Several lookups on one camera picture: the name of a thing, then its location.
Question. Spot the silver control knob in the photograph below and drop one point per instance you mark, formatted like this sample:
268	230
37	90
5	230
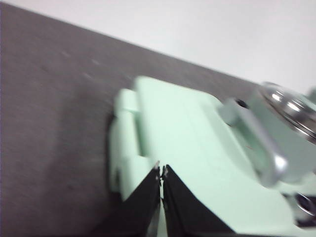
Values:
305	203

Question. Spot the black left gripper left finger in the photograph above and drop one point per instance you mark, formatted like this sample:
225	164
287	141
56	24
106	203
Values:
140	205

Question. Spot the mint green breakfast machine base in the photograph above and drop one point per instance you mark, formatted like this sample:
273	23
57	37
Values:
117	160

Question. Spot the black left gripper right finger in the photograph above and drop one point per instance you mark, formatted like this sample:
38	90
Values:
187	212

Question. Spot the glass pot lid green knob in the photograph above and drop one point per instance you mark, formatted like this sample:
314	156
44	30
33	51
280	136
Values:
284	103

